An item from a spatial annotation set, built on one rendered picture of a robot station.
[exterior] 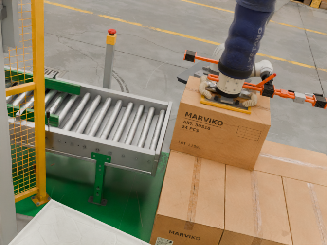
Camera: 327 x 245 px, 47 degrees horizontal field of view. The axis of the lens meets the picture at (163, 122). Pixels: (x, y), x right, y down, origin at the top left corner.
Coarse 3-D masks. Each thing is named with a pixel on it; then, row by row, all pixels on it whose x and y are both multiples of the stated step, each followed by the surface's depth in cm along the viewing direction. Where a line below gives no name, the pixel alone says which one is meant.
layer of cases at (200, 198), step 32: (192, 160) 263; (256, 160) 275; (288, 160) 281; (320, 160) 288; (192, 192) 237; (224, 192) 242; (256, 192) 247; (288, 192) 252; (320, 192) 258; (160, 224) 223; (192, 224) 219; (224, 224) 221; (256, 224) 225; (288, 224) 229; (320, 224) 233
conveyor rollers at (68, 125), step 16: (32, 96) 293; (48, 96) 296; (64, 96) 302; (96, 96) 308; (64, 112) 283; (80, 112) 289; (112, 112) 293; (128, 112) 297; (160, 112) 306; (64, 128) 267; (80, 128) 270; (96, 128) 274; (144, 128) 283; (160, 128) 287; (128, 144) 265; (144, 144) 270
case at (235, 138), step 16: (192, 80) 273; (192, 96) 254; (192, 112) 248; (208, 112) 246; (224, 112) 245; (240, 112) 248; (256, 112) 251; (176, 128) 258; (192, 128) 255; (208, 128) 252; (224, 128) 250; (240, 128) 247; (256, 128) 245; (176, 144) 265; (192, 144) 262; (208, 144) 259; (224, 144) 257; (240, 144) 254; (256, 144) 251; (224, 160) 264; (240, 160) 261
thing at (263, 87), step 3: (264, 84) 254; (267, 84) 254; (261, 87) 252; (264, 87) 250; (267, 87) 251; (273, 87) 251; (264, 90) 247; (267, 90) 247; (270, 90) 247; (273, 90) 249; (261, 93) 250; (264, 93) 249; (267, 93) 249; (270, 93) 249; (273, 93) 248; (267, 96) 249; (270, 96) 249
